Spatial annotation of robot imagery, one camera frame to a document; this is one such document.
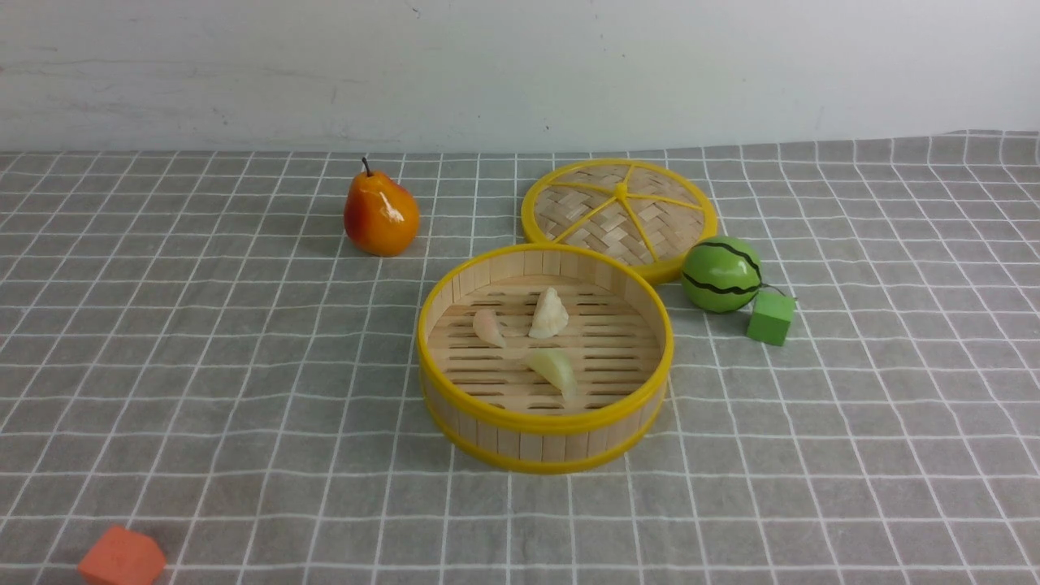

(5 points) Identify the orange block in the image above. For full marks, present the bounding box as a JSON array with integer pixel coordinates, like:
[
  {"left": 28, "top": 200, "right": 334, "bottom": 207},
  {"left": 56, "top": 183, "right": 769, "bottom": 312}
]
[{"left": 77, "top": 525, "right": 167, "bottom": 584}]

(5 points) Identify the green toy watermelon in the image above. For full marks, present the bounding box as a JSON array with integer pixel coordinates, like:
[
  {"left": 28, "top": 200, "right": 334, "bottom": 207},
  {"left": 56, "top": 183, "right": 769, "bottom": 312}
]
[{"left": 680, "top": 236, "right": 764, "bottom": 314}]

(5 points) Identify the orange-red toy pear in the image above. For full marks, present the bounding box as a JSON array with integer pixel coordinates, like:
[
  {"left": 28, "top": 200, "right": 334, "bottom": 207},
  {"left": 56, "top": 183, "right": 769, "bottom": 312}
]
[{"left": 343, "top": 157, "right": 421, "bottom": 257}]

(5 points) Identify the pale yellow-green dumpling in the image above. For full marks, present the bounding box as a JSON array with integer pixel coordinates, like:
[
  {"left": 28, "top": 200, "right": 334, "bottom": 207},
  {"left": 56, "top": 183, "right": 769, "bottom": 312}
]
[{"left": 524, "top": 348, "right": 579, "bottom": 405}]

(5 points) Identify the pink dumpling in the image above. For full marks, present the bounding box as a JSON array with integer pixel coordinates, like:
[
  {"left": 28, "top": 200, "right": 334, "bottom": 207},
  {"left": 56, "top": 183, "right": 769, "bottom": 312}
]
[{"left": 472, "top": 308, "right": 508, "bottom": 349}]

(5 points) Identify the white pointed dumpling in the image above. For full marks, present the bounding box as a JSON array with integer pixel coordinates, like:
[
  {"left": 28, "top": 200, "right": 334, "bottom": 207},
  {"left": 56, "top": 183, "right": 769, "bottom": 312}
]
[{"left": 528, "top": 288, "right": 570, "bottom": 340}]

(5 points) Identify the woven bamboo steamer lid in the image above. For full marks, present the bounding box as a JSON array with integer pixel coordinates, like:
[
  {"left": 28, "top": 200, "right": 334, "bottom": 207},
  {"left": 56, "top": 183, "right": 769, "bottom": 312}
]
[{"left": 520, "top": 158, "right": 718, "bottom": 284}]

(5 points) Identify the bamboo steamer tray yellow rim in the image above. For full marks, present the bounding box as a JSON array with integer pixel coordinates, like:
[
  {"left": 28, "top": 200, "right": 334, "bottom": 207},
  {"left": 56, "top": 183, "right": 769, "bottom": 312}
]
[{"left": 417, "top": 245, "right": 674, "bottom": 474}]

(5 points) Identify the green cube block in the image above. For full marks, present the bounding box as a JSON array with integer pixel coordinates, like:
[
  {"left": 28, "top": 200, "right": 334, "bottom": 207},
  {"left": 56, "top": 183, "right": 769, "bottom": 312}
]
[{"left": 746, "top": 290, "right": 796, "bottom": 347}]

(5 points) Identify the grey checked tablecloth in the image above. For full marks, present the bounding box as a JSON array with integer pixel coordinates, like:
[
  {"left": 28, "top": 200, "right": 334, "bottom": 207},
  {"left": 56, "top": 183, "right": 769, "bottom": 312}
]
[{"left": 1, "top": 131, "right": 1039, "bottom": 584}]

